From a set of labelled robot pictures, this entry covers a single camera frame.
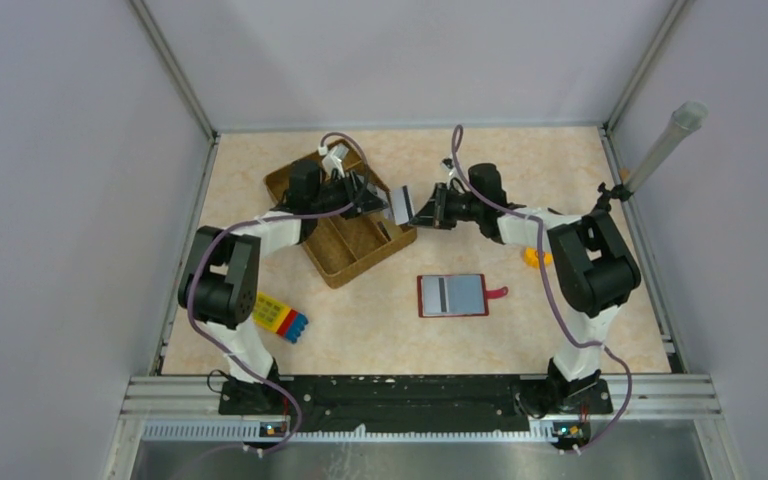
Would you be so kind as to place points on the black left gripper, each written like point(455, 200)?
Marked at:
point(355, 193)

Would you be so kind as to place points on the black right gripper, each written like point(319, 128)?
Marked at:
point(435, 213)

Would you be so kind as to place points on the brown woven divided tray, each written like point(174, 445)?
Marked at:
point(340, 249)

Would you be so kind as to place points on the silver striped credit card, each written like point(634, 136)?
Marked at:
point(434, 296)

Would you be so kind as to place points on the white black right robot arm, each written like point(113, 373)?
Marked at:
point(585, 264)

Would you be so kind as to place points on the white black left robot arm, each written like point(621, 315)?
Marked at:
point(219, 284)

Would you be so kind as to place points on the yellow red emergency stop button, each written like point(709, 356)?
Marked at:
point(532, 257)

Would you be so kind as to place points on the yellow red blue toy block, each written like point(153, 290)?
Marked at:
point(279, 318)

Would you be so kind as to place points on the black mini tripod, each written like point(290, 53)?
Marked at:
point(618, 192)

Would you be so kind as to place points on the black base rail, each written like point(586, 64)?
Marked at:
point(408, 404)

